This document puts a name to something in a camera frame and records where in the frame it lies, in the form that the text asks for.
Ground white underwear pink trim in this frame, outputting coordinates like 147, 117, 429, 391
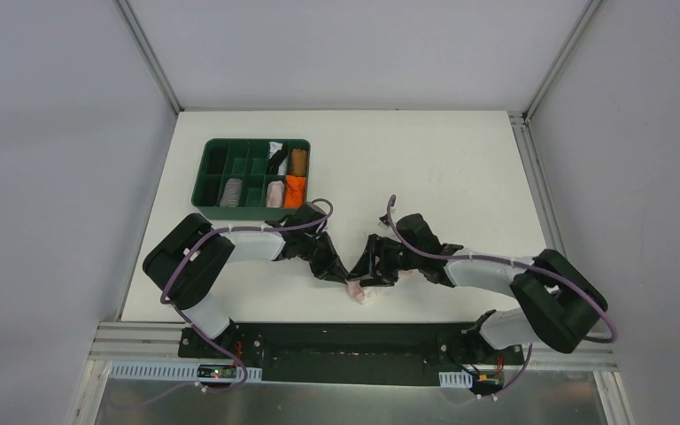
346, 281, 376, 305

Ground pink underwear navy trim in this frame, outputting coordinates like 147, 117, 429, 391
265, 181, 285, 208

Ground green compartment tray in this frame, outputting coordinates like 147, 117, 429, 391
191, 138, 311, 220

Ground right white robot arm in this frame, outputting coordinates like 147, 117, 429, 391
347, 213, 608, 363

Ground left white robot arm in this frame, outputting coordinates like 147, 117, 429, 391
143, 199, 348, 359

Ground orange rolled cloth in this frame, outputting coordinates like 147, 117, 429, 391
283, 175, 306, 209

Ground black white rolled cloth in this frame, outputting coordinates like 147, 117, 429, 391
266, 142, 290, 175

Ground grey striped rolled cloth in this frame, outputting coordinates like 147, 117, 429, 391
219, 177, 243, 207

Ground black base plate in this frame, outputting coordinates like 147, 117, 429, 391
177, 321, 526, 387

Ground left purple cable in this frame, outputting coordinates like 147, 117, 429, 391
104, 197, 334, 410

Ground small white cable duct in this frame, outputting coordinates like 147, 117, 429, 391
438, 371, 474, 389

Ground right side aluminium rail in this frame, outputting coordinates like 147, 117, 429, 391
506, 111, 591, 333

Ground aluminium rail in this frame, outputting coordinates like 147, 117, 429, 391
89, 322, 619, 373
506, 111, 591, 333

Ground white slotted cable duct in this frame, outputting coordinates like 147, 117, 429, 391
109, 361, 263, 384

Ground aluminium front rail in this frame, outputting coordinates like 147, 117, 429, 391
89, 322, 619, 373

